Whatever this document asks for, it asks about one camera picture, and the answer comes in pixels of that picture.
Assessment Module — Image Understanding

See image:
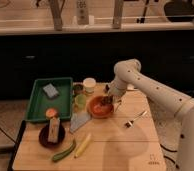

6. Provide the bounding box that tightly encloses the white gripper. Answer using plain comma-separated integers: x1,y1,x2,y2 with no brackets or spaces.
108,80,126,113

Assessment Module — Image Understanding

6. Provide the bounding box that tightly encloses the dark grape bunch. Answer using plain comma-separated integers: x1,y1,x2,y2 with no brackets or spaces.
101,96,113,105

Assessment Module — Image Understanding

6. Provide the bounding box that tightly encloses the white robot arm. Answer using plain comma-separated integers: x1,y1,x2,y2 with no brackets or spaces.
109,59,194,171

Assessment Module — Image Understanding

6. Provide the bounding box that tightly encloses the red bowl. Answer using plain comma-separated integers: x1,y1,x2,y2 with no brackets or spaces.
87,96,114,119

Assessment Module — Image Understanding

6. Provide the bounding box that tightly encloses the metal fork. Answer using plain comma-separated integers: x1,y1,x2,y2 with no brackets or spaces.
124,111,147,128

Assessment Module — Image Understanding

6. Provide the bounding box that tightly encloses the white cup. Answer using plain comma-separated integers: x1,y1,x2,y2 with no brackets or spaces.
83,78,96,93

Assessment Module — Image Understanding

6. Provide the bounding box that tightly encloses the light green cup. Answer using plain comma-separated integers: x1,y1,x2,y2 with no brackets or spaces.
75,94,87,110

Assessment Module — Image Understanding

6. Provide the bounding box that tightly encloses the grey cloth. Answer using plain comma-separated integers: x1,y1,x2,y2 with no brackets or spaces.
69,113,91,133

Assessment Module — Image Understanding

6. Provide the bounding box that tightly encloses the yellow corn cob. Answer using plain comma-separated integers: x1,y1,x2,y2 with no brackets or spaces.
74,134,92,158

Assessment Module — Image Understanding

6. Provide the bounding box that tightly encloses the blue sponge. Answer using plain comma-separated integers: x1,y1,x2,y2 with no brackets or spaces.
43,84,59,98

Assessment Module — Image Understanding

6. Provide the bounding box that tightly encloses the orange peach fruit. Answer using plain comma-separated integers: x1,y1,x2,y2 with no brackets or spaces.
45,108,58,119

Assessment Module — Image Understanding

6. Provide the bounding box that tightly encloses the green cucumber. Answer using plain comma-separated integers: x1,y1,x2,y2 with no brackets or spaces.
52,139,76,162

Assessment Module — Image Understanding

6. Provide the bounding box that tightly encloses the beige box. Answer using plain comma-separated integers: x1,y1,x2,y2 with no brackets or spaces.
48,117,60,143

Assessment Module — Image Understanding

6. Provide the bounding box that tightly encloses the green plastic tray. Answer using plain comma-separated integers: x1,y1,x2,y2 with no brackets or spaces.
25,77,73,123

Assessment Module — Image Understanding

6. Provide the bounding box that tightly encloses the dark round plate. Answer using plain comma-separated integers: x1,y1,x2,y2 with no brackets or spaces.
39,125,65,148

